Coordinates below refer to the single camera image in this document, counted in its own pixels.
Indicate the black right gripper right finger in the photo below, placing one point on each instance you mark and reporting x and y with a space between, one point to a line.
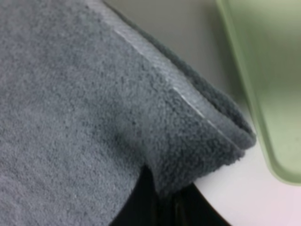
192 209

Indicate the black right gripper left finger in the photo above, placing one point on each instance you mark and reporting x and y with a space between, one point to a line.
144 207

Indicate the grey towel with orange stripes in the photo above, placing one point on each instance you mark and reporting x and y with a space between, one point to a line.
87 100

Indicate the green plastic tray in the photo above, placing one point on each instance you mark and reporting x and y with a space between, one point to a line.
265 37

